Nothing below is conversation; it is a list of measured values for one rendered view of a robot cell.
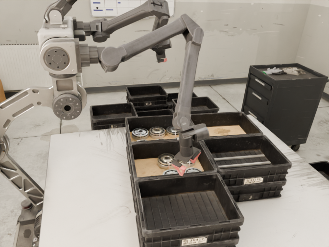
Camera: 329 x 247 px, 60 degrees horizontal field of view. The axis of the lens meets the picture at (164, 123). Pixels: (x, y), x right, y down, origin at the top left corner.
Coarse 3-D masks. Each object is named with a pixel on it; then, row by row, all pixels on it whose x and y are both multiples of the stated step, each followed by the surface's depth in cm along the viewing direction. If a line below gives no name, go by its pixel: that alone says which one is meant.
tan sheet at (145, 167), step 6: (138, 162) 155; (144, 162) 155; (150, 162) 156; (156, 162) 156; (198, 162) 158; (138, 168) 151; (144, 168) 151; (150, 168) 151; (156, 168) 151; (162, 168) 152; (174, 168) 152; (198, 168) 153; (138, 174) 146; (144, 174) 146; (150, 174) 147; (156, 174) 147; (162, 174) 147
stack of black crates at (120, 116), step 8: (104, 104) 270; (112, 104) 271; (120, 104) 274; (128, 104) 276; (96, 112) 271; (104, 112) 273; (112, 112) 275; (120, 112) 278; (128, 112) 280; (136, 112) 259; (96, 120) 243; (104, 120) 245; (112, 120) 247; (120, 120) 249; (96, 128) 248; (104, 128) 250
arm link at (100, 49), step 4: (100, 48) 112; (104, 48) 112; (100, 52) 112; (100, 56) 112; (100, 60) 112; (100, 64) 116; (104, 68) 115; (108, 68) 114; (112, 68) 114; (116, 68) 117
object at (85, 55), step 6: (78, 42) 106; (78, 48) 106; (84, 48) 109; (90, 48) 110; (96, 48) 111; (78, 54) 107; (84, 54) 108; (90, 54) 110; (96, 54) 110; (78, 60) 108; (84, 60) 109; (90, 60) 111; (96, 60) 112; (78, 66) 109; (84, 66) 112; (78, 72) 111
